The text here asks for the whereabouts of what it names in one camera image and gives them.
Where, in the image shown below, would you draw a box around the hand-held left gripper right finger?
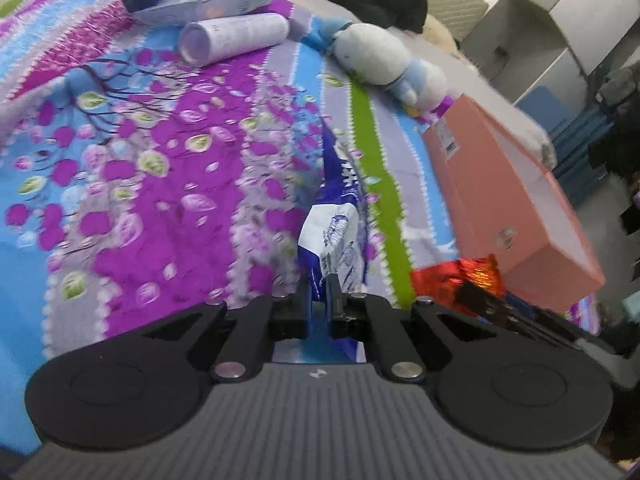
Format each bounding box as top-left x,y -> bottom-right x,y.
327,276 -> 521,383

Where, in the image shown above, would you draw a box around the dark hanging clothes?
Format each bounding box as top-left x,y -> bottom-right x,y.
587,57 -> 640,286

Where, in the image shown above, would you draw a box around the blue white snack packet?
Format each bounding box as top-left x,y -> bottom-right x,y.
272,125 -> 375,366

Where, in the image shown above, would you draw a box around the white cabinet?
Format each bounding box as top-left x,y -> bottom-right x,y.
460,0 -> 640,106

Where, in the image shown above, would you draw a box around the white blue plush toy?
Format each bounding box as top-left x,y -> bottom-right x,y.
307,15 -> 448,116

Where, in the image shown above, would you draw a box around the red foil snack packet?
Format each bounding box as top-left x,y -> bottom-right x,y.
410,254 -> 507,313

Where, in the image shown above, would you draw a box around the purple floral printed blanket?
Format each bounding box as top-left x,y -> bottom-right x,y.
0,0 -> 601,441

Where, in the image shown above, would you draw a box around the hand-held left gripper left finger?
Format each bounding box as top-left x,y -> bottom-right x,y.
107,282 -> 312,383

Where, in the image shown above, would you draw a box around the pink cardboard box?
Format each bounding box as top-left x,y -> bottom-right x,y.
422,94 -> 606,313

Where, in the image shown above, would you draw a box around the white spray can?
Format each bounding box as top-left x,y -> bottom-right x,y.
179,12 -> 291,66

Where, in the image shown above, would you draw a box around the blue curtain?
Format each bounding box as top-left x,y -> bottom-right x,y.
515,85 -> 618,206

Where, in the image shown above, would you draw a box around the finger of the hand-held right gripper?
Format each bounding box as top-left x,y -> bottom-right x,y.
457,282 -> 531,333

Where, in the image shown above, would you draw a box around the beige fluffy pillow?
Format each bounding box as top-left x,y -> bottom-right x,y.
422,14 -> 461,56

